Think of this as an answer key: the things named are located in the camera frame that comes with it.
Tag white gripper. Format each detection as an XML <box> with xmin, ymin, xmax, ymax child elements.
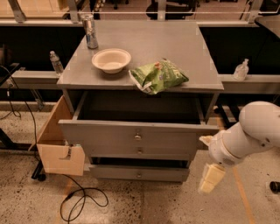
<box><xmin>198</xmin><ymin>130</ymin><xmax>243</xmax><ymax>193</ymax></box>

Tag grey top drawer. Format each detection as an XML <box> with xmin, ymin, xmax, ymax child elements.
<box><xmin>59</xmin><ymin>90</ymin><xmax>218</xmax><ymax>150</ymax></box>

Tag grey drawer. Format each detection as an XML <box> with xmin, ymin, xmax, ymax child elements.
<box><xmin>59</xmin><ymin>90</ymin><xmax>218</xmax><ymax>150</ymax></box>
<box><xmin>89</xmin><ymin>165</ymin><xmax>190</xmax><ymax>182</ymax></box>
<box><xmin>85</xmin><ymin>146</ymin><xmax>196</xmax><ymax>160</ymax></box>

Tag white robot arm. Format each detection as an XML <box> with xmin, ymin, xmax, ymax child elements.
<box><xmin>199</xmin><ymin>101</ymin><xmax>280</xmax><ymax>193</ymax></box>

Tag grey drawer cabinet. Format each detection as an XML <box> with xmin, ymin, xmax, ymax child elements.
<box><xmin>58</xmin><ymin>20</ymin><xmax>223</xmax><ymax>169</ymax></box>

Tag grey middle drawer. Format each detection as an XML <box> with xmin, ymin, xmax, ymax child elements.
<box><xmin>85</xmin><ymin>146</ymin><xmax>196</xmax><ymax>160</ymax></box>

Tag grey bottom drawer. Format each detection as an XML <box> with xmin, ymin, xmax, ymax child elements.
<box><xmin>89</xmin><ymin>165</ymin><xmax>190</xmax><ymax>182</ymax></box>

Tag black rolling stand leg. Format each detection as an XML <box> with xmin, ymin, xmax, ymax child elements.
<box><xmin>214</xmin><ymin>104</ymin><xmax>240</xmax><ymax>129</ymax></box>

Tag black caster wheel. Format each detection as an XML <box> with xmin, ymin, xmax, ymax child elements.
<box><xmin>269</xmin><ymin>181</ymin><xmax>280</xmax><ymax>193</ymax></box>

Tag hand sanitizer pump bottle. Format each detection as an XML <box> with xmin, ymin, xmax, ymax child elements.
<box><xmin>233</xmin><ymin>59</ymin><xmax>249</xmax><ymax>81</ymax></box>

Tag green chip bag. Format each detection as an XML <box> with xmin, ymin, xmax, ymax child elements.
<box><xmin>129</xmin><ymin>59</ymin><xmax>189</xmax><ymax>95</ymax></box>

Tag white paper bowl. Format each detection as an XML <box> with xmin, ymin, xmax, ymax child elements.
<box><xmin>92</xmin><ymin>48</ymin><xmax>131</xmax><ymax>74</ymax></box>

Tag snack packets in bin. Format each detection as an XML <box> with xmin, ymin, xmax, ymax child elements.
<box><xmin>65</xmin><ymin>142</ymin><xmax>81</xmax><ymax>147</ymax></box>

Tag wooden side bin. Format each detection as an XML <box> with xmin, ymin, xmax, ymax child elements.
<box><xmin>37</xmin><ymin>96</ymin><xmax>85</xmax><ymax>176</ymax></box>

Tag silver drink can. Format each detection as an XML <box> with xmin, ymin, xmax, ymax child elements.
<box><xmin>81</xmin><ymin>14</ymin><xmax>98</xmax><ymax>49</ymax></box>

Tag clear plastic water bottle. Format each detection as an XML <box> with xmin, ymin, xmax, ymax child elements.
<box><xmin>50</xmin><ymin>51</ymin><xmax>64</xmax><ymax>76</ymax></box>

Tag black floor cable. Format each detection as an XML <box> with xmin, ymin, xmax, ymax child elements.
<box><xmin>59</xmin><ymin>173</ymin><xmax>109</xmax><ymax>224</ymax></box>

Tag grey metal shelf rail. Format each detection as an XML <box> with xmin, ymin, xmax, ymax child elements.
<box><xmin>12</xmin><ymin>70</ymin><xmax>59</xmax><ymax>89</ymax></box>

